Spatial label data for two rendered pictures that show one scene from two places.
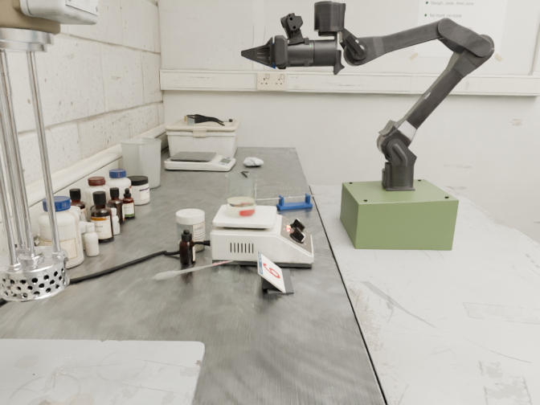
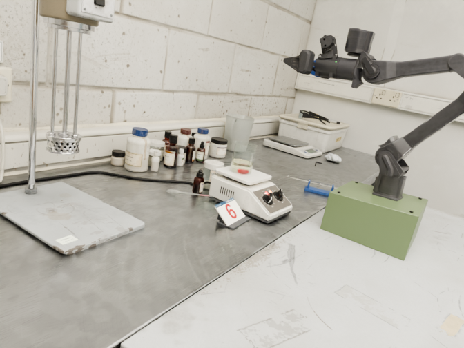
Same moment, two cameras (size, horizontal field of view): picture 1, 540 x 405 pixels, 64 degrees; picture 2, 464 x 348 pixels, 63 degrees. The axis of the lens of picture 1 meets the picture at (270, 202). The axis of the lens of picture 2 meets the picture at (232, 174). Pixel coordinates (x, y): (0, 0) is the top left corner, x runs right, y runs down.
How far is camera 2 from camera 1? 44 cm
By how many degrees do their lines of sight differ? 29
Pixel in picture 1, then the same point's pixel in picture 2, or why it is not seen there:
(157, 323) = (139, 208)
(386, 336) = (254, 271)
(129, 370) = (98, 216)
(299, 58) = (325, 70)
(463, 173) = not seen: outside the picture
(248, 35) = (378, 55)
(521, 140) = not seen: outside the picture
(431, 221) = (389, 227)
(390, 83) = not seen: outside the picture
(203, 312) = (168, 215)
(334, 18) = (359, 43)
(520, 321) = (372, 313)
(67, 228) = (139, 147)
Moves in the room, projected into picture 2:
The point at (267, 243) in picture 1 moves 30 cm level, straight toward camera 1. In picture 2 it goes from (242, 194) to (163, 224)
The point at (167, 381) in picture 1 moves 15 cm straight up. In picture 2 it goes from (106, 227) to (112, 156)
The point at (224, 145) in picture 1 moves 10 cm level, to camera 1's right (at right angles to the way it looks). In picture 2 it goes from (319, 140) to (337, 145)
